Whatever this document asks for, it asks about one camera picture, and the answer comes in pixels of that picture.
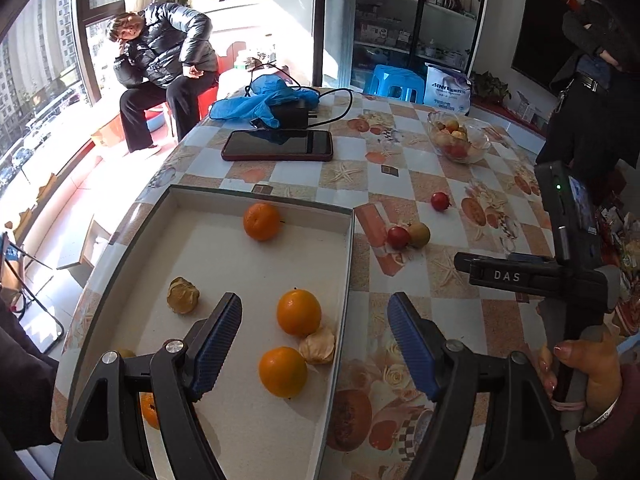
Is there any large orange fruit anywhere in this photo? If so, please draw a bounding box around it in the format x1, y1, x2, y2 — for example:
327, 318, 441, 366
258, 347, 308, 399

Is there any orange mandarin in box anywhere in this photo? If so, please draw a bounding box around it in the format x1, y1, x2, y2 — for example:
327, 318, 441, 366
243, 203, 281, 242

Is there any small orange mandarin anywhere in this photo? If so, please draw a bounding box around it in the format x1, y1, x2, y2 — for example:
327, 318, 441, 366
277, 288, 322, 338

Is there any glass fruit bowl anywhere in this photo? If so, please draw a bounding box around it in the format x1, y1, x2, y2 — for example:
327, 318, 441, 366
427, 110, 491, 165

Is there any right hand holding handle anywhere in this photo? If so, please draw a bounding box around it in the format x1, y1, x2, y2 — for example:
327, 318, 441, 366
537, 326, 622, 424

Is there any white printed bag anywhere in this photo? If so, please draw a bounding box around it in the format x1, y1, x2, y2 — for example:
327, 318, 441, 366
423, 63, 472, 115

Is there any orange mandarin box corner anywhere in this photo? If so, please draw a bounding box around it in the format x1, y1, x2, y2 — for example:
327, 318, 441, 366
140, 392, 160, 430

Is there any blue cloth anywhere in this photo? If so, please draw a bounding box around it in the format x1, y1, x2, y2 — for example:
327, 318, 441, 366
208, 74, 320, 129

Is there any wrinkled yellow passion fruit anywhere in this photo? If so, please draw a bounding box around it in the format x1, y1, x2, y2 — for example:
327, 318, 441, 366
166, 276, 200, 314

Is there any small red apple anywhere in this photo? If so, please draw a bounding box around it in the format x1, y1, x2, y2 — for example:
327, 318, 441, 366
386, 226, 411, 250

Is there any lone red apple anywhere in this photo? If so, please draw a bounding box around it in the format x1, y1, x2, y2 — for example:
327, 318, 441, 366
431, 192, 451, 212

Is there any brown-green pear right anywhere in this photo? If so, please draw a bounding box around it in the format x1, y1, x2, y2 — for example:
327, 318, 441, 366
407, 222, 431, 249

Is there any phone mounted on gripper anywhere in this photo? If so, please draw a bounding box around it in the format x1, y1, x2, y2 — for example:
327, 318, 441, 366
534, 162, 603, 270

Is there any glass display cabinet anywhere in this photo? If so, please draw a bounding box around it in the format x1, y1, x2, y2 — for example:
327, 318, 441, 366
341, 0, 486, 90

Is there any standing person blue apron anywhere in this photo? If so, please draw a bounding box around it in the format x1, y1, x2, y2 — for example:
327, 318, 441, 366
536, 0, 639, 170

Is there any green potted plant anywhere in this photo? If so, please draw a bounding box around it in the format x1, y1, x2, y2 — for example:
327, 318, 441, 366
471, 72, 512, 106

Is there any grey shallow cardboard box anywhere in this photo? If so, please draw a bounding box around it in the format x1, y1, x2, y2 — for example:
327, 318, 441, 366
55, 185, 354, 479

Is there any black charger with cable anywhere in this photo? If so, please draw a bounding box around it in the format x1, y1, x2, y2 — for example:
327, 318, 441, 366
244, 62, 355, 130

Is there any black tablet red case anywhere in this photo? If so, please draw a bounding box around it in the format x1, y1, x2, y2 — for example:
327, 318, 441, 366
221, 129, 334, 162

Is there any seated person black jacket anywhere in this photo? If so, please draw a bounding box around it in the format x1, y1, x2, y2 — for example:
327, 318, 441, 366
107, 2, 219, 154

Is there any blue plastic stool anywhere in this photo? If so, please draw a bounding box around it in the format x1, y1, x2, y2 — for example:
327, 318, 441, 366
364, 64, 425, 104

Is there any black television screen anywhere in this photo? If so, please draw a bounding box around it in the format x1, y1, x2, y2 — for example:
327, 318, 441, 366
511, 0, 576, 90

